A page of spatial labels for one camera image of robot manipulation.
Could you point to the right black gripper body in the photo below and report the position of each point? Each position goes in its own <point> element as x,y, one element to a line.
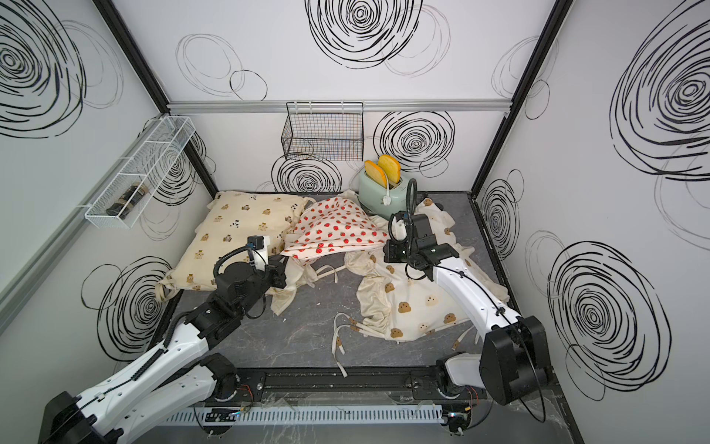
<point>401,252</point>

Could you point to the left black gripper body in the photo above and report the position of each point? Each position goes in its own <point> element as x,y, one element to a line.
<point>261,284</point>

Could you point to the cream bear pillow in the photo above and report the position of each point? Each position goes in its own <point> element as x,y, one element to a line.
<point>233,217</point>

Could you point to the strawberry print pillow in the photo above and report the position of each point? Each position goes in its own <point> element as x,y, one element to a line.
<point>330,227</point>

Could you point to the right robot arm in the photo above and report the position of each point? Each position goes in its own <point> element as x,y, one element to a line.
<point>515,360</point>

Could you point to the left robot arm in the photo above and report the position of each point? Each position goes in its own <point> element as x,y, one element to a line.
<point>177,372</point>

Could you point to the cream bear pillowcase right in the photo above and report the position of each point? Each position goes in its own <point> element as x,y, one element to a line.
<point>394,307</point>

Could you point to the mint green toaster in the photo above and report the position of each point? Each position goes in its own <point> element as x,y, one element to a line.
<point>376,200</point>

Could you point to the rear yellow toast slice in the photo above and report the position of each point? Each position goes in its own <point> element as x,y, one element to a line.
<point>391,167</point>

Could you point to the yellow toast slice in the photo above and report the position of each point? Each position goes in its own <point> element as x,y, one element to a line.
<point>376,174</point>
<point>391,167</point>

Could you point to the front yellow toast slice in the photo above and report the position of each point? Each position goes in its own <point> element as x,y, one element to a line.
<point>376,174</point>

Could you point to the dark item in shelf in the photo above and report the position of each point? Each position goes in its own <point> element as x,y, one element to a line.
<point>127,201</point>

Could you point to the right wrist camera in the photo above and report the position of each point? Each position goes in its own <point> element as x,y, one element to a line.
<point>397,228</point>

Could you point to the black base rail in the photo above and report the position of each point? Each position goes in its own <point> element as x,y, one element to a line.
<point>418,382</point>

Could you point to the black wire basket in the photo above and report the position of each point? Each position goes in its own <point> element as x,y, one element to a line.
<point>328,130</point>

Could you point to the white wire shelf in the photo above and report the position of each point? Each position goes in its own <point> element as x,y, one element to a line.
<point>158,162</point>

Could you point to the white slotted cable duct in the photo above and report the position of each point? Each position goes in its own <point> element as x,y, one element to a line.
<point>308,415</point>

